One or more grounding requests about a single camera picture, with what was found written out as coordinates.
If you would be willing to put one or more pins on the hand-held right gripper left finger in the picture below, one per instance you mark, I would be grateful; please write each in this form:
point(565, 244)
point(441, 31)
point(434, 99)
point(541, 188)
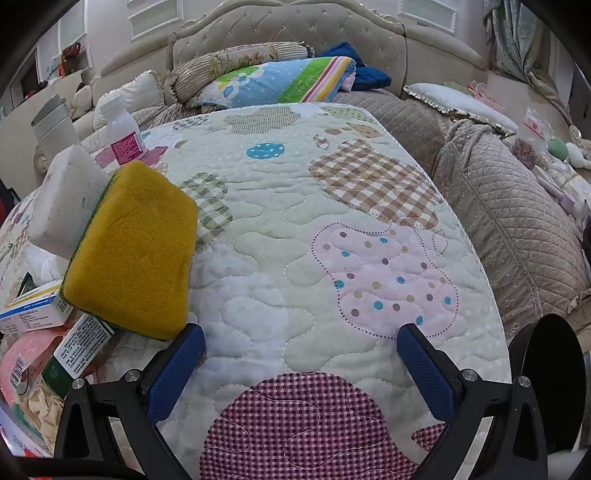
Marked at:
point(173, 374)

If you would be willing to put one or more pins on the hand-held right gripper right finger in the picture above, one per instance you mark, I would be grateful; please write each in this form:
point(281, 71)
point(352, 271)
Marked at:
point(427, 374)

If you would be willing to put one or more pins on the green and white box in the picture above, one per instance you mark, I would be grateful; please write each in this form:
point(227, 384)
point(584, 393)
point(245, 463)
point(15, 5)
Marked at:
point(78, 344)

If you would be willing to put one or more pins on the black trash bin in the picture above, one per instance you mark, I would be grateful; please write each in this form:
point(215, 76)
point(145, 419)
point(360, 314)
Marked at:
point(549, 392)

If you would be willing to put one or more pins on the yellow sponge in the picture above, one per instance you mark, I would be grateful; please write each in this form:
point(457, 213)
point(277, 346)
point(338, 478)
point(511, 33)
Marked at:
point(134, 244)

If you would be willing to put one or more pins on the pink packet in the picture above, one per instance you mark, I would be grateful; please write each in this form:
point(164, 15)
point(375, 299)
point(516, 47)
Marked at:
point(23, 364)

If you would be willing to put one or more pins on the white and blue box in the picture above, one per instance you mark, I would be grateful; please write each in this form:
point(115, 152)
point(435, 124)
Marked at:
point(32, 309)

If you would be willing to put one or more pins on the white tissue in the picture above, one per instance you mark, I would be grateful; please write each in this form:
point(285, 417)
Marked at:
point(46, 267)

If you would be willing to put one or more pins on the white sponge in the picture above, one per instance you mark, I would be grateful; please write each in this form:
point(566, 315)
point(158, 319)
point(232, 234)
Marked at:
point(64, 203)

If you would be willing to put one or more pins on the beige crumpled paper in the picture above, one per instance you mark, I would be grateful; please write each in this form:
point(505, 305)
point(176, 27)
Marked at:
point(44, 415)

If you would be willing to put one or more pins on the beige tufted sofa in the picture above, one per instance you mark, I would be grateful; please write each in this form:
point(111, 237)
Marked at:
point(508, 217)

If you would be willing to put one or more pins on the lilac plastic case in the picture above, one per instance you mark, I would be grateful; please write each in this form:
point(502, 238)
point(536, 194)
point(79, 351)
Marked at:
point(554, 187)

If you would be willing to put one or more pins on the white bottle with pink label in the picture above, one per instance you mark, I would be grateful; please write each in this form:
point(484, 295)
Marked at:
point(122, 134)

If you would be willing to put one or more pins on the clear snack bag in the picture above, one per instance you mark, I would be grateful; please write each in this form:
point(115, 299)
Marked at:
point(531, 143)

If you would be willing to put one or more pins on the green plush toy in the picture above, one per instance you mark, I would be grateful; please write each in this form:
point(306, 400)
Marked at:
point(557, 148)

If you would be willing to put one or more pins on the white plush toy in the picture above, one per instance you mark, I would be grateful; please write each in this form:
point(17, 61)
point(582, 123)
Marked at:
point(579, 157)

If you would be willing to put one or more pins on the white thermos bottle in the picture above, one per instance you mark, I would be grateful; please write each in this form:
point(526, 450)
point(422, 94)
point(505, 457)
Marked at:
point(53, 129)

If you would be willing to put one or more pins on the white frilled cushion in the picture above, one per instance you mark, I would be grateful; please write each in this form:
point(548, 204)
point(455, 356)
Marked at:
point(452, 99)

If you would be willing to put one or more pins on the beige plush toy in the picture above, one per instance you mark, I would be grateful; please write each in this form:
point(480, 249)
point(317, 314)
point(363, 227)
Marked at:
point(82, 101)

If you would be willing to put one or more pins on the pink plastic item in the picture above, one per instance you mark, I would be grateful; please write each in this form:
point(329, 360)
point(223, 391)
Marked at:
point(482, 90)

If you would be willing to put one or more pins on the blue cloth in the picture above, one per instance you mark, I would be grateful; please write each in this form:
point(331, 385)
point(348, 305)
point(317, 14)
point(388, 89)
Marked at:
point(369, 78)

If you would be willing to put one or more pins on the folded cartoon blanket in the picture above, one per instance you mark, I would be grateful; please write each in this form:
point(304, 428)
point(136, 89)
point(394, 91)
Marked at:
point(277, 83)

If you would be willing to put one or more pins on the striped floral bolster pillow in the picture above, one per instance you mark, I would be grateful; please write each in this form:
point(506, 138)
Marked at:
point(217, 64)

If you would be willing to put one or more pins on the red decoration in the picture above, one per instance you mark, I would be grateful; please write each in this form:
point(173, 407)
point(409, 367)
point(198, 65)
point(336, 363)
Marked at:
point(70, 57)

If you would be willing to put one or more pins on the pale green curtain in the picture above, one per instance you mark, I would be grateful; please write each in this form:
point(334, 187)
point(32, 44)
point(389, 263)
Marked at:
point(517, 41)

